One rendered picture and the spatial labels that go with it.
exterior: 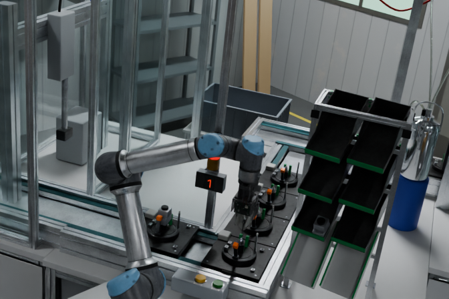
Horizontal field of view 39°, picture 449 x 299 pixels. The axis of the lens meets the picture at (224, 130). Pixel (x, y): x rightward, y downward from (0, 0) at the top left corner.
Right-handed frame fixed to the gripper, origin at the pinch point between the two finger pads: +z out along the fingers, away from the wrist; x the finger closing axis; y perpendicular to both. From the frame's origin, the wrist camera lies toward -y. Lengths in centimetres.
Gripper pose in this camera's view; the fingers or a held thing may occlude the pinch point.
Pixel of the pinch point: (243, 225)
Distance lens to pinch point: 232.8
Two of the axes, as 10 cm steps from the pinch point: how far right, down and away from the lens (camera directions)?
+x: 9.4, 2.2, -2.6
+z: -1.0, 9.1, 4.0
